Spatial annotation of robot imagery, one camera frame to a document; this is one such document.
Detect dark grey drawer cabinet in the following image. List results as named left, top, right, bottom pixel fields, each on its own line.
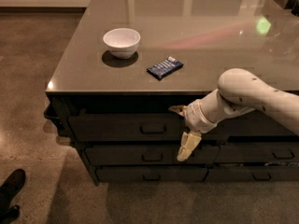
left=46, top=0, right=299, bottom=183

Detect blue snack packet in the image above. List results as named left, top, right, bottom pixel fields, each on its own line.
left=147, top=56, right=183, bottom=80

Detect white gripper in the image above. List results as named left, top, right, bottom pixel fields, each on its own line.
left=168, top=99, right=217, bottom=161

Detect black shoe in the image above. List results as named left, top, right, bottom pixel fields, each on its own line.
left=0, top=169, right=26, bottom=224

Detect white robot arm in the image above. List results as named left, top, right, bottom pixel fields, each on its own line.
left=169, top=68, right=299, bottom=161

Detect white ceramic bowl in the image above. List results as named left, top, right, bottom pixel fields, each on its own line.
left=103, top=28, right=141, bottom=59

